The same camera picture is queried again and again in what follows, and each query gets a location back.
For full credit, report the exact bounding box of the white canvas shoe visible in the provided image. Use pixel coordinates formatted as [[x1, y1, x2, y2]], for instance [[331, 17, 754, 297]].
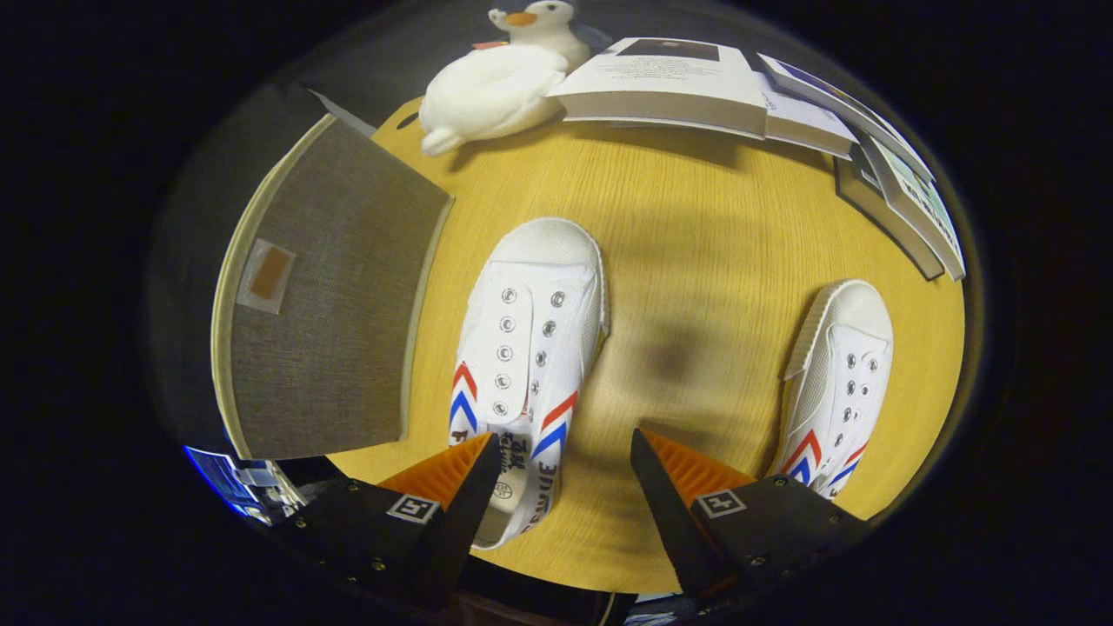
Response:
[[448, 217, 610, 550], [770, 279, 895, 501]]

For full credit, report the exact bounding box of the book with pale green cover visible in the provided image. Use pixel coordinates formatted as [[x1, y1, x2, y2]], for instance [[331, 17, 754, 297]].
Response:
[[856, 135, 968, 282]]

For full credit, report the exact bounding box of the white duck plush toy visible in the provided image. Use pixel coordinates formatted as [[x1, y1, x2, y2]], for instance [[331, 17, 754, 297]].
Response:
[[419, 43, 570, 157]]

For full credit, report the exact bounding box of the dark book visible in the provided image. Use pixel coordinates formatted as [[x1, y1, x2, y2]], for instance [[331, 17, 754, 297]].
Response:
[[833, 143, 946, 281]]

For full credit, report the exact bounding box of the white book with portrait cover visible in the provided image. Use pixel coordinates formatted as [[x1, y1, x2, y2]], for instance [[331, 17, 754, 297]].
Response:
[[546, 37, 770, 140]]

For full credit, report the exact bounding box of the beige fabric storage box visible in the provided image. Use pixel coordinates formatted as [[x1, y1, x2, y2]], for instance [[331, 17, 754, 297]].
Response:
[[211, 113, 456, 462]]

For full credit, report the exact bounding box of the penguin plush toy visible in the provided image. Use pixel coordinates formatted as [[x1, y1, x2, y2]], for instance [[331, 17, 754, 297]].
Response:
[[487, 0, 614, 75]]

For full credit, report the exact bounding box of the thin white booklet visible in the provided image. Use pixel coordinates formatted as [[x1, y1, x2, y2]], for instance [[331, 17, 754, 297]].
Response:
[[752, 70, 862, 162]]

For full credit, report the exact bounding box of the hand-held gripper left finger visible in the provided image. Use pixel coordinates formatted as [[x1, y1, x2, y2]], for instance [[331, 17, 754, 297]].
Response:
[[278, 432, 503, 609]]

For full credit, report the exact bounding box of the book with blue picture cover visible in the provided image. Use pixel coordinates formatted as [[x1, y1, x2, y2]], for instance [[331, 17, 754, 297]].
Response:
[[756, 52, 936, 183]]

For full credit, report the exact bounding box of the computer monitor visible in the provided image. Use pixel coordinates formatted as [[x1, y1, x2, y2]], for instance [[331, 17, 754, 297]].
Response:
[[184, 446, 279, 523]]

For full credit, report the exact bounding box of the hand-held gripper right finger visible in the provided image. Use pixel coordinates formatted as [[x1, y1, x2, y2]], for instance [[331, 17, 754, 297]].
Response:
[[630, 428, 870, 601]]

